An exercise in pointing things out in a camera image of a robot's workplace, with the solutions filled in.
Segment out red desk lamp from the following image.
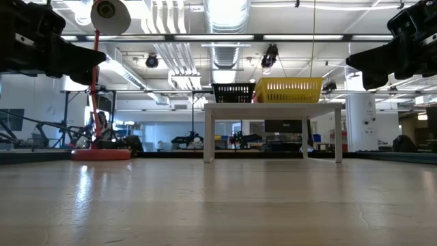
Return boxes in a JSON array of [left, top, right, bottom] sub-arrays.
[[70, 0, 132, 161]]

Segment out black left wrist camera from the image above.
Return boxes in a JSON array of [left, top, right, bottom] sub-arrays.
[[70, 66, 100, 86]]

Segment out black plastic basket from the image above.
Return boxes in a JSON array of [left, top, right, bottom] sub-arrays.
[[211, 82, 257, 104]]

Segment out silver ventilation duct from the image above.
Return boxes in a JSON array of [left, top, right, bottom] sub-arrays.
[[203, 0, 252, 85]]

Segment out dark office chair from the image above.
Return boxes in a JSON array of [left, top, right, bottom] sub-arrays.
[[392, 135, 418, 153]]

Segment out white perforated riser shelf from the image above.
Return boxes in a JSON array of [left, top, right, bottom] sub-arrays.
[[203, 102, 344, 164]]

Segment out dark wall screen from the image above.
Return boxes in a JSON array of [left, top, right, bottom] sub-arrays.
[[0, 108, 25, 133]]

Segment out black background robot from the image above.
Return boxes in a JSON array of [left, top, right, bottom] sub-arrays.
[[229, 131, 264, 150], [170, 131, 205, 150]]

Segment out white round pillar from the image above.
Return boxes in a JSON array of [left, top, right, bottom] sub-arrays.
[[345, 92, 379, 152]]

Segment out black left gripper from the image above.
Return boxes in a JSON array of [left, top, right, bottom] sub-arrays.
[[0, 0, 107, 77]]

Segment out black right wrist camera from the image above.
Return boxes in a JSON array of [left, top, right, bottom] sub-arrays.
[[361, 70, 391, 91]]

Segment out black aluminium table frame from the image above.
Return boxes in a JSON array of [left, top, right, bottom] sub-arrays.
[[0, 149, 437, 165]]

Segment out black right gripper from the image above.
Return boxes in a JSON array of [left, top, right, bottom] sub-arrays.
[[346, 0, 437, 79]]

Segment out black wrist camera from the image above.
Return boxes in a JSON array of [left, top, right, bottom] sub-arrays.
[[361, 70, 391, 91], [70, 66, 100, 86]]

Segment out yellow plastic basket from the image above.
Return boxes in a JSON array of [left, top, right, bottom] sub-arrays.
[[254, 77, 324, 104]]

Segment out black monitor screen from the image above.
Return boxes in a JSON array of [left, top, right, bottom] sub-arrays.
[[264, 119, 303, 134]]

